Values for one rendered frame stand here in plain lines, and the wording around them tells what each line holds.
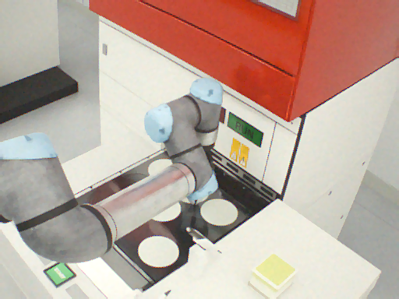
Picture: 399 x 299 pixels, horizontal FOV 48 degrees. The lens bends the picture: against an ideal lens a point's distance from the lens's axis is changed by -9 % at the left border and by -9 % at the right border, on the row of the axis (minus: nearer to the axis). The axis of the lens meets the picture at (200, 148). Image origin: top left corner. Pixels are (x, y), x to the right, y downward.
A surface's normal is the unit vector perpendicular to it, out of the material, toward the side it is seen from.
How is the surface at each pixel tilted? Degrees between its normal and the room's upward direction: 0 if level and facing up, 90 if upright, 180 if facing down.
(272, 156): 90
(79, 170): 0
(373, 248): 0
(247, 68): 90
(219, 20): 90
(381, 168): 90
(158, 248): 0
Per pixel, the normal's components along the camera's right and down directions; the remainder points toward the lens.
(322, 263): 0.10, -0.78
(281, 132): -0.71, 0.38
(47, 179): 0.65, -0.24
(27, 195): 0.11, 0.02
